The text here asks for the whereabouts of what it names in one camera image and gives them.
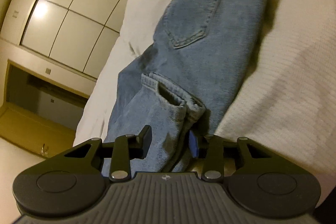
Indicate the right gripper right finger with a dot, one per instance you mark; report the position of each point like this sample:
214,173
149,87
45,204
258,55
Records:
210,149

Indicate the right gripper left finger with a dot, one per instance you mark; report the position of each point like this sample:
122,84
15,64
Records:
127,148

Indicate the blue denim jeans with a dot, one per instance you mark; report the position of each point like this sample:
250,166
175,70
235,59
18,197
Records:
186,80

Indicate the white duvet on bed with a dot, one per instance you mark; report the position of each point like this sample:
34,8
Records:
286,103

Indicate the yellow wooden door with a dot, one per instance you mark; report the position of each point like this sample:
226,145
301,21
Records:
38,114

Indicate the white wardrobe with panels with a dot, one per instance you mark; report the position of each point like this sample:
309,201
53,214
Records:
79,34

